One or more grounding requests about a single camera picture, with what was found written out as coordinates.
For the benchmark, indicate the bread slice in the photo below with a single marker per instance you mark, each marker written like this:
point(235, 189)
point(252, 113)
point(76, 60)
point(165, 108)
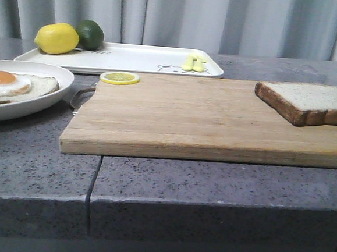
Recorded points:
point(40, 86)
point(301, 104)

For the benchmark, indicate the white round plate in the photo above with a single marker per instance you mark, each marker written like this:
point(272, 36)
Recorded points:
point(18, 109)

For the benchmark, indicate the white bear print tray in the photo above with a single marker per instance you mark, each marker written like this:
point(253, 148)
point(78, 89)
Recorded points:
point(126, 57)

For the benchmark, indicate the wooden cutting board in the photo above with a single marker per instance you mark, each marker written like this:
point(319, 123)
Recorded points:
point(164, 116)

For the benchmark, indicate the grey curtain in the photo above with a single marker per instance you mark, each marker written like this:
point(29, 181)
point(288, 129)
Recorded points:
point(302, 29)

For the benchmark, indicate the lemon slice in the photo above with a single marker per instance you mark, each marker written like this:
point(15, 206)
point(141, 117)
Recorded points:
point(120, 78)

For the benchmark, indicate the green lime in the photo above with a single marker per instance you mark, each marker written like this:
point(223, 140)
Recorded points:
point(90, 34)

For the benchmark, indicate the yellow lemon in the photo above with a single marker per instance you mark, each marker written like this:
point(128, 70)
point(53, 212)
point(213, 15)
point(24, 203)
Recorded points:
point(57, 38)

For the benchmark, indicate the fried egg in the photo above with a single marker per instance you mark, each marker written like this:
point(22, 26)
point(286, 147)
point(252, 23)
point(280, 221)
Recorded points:
point(5, 83)

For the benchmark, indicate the metal cutting board handle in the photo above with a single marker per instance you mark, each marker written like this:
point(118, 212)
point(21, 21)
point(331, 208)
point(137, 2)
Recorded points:
point(76, 100)

